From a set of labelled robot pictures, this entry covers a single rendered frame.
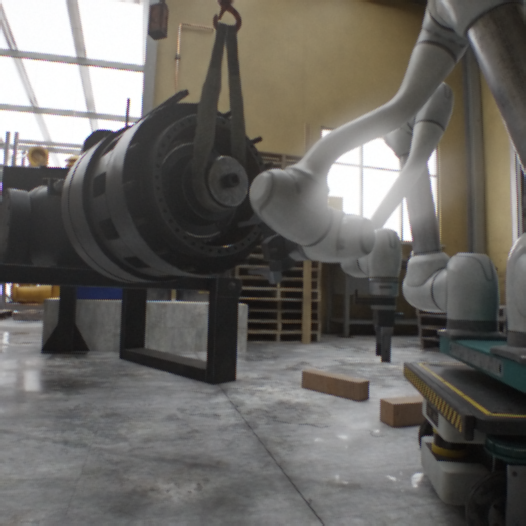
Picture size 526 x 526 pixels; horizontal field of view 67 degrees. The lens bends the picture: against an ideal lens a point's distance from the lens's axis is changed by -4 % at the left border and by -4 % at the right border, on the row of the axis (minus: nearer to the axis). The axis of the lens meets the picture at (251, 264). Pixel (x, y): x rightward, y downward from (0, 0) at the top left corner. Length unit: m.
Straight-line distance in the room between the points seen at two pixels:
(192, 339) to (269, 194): 3.14
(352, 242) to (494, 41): 0.44
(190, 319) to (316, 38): 5.18
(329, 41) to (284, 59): 0.89
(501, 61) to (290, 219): 0.46
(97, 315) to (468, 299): 3.08
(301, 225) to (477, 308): 0.76
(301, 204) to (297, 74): 6.26
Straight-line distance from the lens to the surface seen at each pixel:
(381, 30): 8.13
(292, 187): 0.78
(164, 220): 1.09
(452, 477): 1.17
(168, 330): 3.81
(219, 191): 1.13
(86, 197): 1.37
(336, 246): 0.87
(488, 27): 0.90
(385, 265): 1.28
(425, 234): 1.58
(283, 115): 6.62
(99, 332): 3.83
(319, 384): 2.43
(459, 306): 1.42
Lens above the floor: 0.54
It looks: 4 degrees up
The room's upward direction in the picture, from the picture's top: 2 degrees clockwise
